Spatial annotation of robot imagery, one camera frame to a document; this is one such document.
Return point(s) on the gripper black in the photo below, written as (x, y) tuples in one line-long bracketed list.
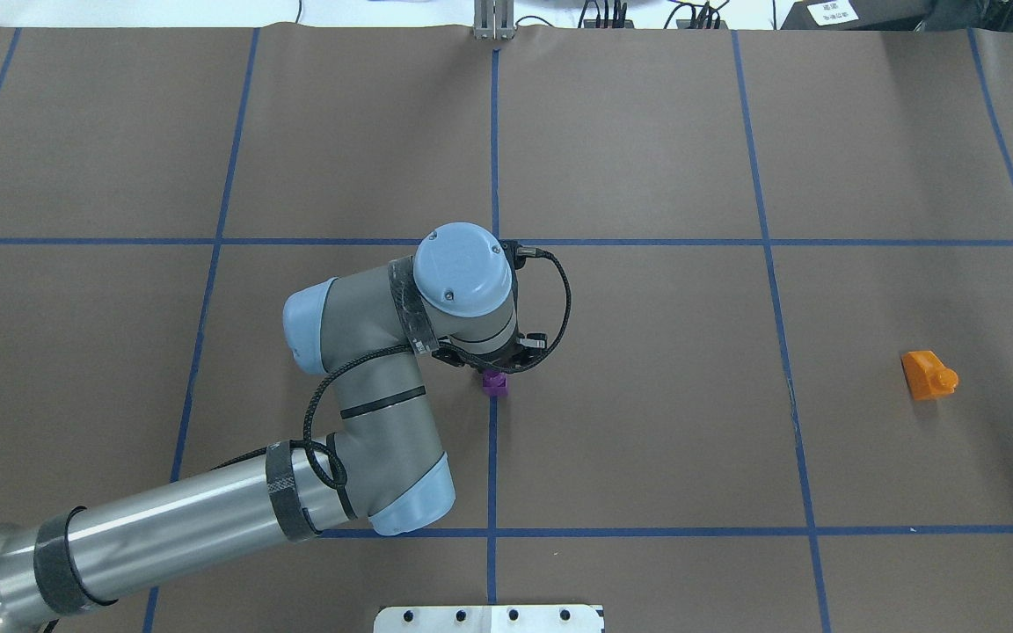
[(491, 363)]

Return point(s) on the purple trapezoid block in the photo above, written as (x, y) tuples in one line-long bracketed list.
[(495, 384)]

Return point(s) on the orange trapezoid block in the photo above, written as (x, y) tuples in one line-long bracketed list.
[(926, 375)]

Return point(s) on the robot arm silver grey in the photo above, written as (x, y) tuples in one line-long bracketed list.
[(369, 446)]

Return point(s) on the black box white label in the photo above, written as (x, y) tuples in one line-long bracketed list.
[(881, 16)]

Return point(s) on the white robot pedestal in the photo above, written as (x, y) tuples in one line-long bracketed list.
[(492, 618)]

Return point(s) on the aluminium frame post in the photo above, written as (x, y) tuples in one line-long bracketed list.
[(493, 20)]

